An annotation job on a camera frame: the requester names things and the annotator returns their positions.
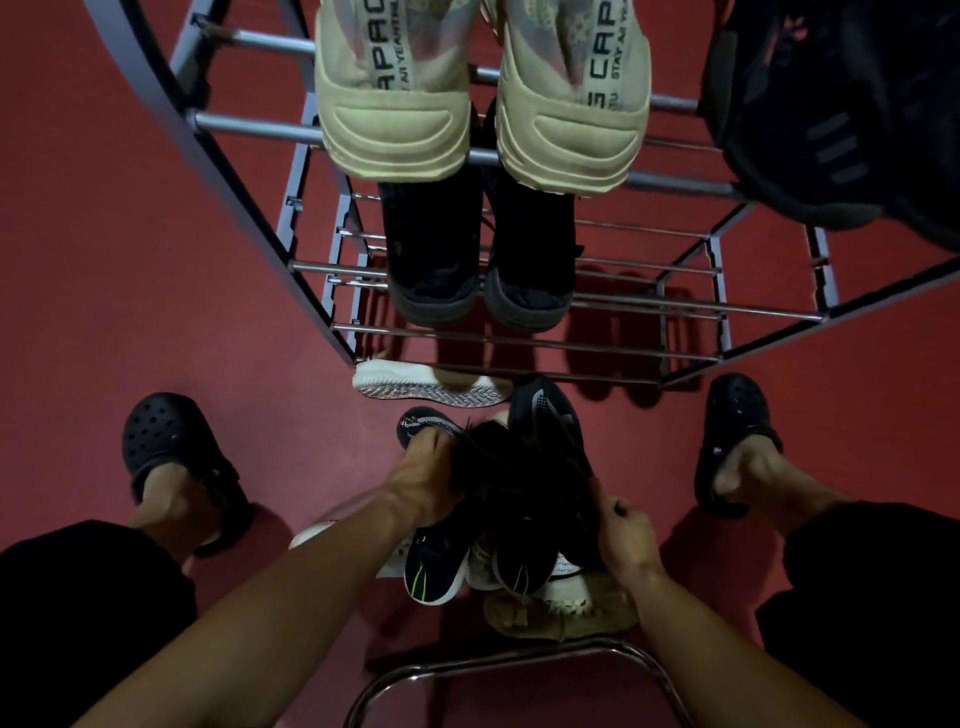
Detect person's right hand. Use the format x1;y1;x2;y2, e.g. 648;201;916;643
589;477;666;584

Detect black sneaker with grey stripe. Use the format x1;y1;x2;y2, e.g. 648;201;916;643
480;376;606;598

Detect white sneaker with patterned sole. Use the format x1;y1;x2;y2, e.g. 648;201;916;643
351;357;514;409

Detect black left clog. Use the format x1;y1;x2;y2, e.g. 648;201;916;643
121;392;255;558

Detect person's right leg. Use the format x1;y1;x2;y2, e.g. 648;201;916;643
712;435;856;537

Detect person's left hand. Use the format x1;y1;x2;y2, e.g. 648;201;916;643
384;426;468;528

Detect person's left forearm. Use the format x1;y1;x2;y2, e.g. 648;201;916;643
73;486;445;728

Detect chrome tube stool frame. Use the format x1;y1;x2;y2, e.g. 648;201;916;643
343;636;695;728

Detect cream printed sneaker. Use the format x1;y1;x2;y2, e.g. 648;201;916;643
314;0;481;184
484;0;652;198

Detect person's leg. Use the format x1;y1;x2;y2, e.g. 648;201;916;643
126;462;226;567
712;435;856;537

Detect black clog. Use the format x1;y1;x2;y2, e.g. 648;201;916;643
693;372;784;520
121;392;255;558

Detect black suede shoe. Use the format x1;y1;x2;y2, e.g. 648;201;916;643
480;101;585;334
378;166;485;329

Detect grey metal shoe rack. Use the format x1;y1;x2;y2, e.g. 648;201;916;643
84;0;960;388

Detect black right clog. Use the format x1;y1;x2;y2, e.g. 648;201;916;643
693;372;784;520

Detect beige worn sneaker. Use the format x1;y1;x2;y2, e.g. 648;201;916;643
482;571;640;644

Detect person's right forearm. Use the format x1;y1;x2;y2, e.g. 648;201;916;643
616;564;867;728

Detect black shorts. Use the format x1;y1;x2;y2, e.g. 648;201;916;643
0;501;960;728

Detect black sneaker with green stripe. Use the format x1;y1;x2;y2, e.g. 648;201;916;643
396;406;477;606

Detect white knit sneaker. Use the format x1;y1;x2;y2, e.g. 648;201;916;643
466;536;588;595

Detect black striped sports sneaker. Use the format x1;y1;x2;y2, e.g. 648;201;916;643
877;0;960;254
699;0;894;232

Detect person's left leg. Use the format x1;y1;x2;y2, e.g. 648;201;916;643
126;462;226;567

